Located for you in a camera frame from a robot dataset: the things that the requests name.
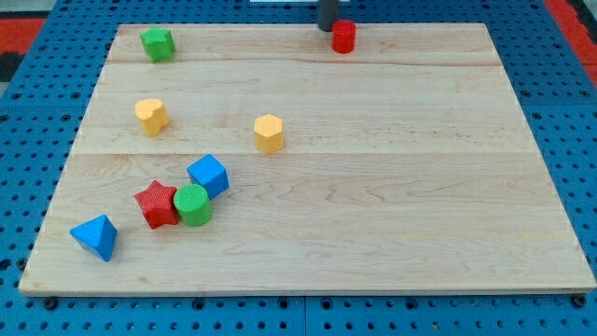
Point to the yellow hexagon block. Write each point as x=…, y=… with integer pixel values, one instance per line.
x=269, y=133

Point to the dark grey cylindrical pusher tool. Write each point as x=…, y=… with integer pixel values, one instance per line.
x=328, y=14

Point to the red star block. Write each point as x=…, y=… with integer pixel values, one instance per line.
x=157, y=205

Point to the blue cube block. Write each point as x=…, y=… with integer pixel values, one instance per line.
x=210, y=173

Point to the blue triangle block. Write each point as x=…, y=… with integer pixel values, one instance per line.
x=97, y=236

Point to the red cylinder block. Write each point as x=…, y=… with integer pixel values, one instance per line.
x=343, y=36

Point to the green cylinder block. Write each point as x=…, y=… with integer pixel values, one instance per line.
x=193, y=205

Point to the green star block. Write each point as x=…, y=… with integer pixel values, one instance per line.
x=158, y=43

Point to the yellow heart block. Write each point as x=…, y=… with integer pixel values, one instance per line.
x=152, y=115

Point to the light wooden board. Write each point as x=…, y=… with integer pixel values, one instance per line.
x=408, y=168

